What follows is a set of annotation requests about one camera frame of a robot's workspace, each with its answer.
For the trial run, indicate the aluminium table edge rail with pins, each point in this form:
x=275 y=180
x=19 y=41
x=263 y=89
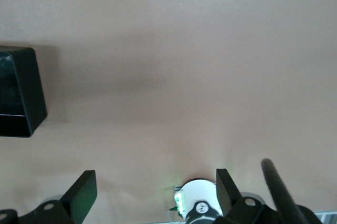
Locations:
x=327 y=217

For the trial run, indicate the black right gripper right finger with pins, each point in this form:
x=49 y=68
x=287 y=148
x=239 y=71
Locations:
x=229 y=200

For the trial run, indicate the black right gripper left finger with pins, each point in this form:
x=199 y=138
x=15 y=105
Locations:
x=79 y=197

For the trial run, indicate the black plastic box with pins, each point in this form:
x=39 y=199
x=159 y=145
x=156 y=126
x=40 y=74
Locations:
x=29 y=89

